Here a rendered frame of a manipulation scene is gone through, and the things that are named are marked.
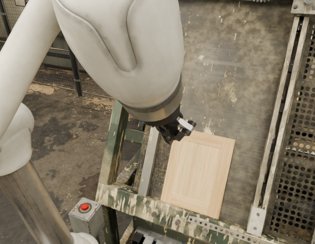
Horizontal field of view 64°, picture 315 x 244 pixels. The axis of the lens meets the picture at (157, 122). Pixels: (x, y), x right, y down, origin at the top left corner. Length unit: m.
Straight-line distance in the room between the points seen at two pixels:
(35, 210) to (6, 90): 0.50
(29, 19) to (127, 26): 0.25
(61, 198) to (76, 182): 0.24
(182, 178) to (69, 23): 1.21
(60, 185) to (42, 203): 2.08
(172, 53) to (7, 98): 0.29
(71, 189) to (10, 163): 2.11
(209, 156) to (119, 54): 1.14
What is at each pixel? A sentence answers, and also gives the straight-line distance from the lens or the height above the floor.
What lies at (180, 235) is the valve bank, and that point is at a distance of 1.41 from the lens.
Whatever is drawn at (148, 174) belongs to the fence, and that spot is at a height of 1.01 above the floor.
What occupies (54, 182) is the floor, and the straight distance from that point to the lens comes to 2.98.
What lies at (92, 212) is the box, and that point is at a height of 0.93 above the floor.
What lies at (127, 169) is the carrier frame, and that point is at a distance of 1.75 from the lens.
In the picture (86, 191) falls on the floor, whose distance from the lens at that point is 2.78.
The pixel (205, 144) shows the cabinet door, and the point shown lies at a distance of 1.30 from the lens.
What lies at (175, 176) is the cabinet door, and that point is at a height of 1.02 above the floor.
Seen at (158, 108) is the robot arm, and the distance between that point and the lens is 0.30.
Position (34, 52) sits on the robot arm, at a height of 1.85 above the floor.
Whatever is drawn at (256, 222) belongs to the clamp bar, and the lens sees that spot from 1.31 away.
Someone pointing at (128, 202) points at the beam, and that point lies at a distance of 1.45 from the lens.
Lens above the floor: 1.95
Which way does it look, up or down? 31 degrees down
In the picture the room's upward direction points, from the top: straight up
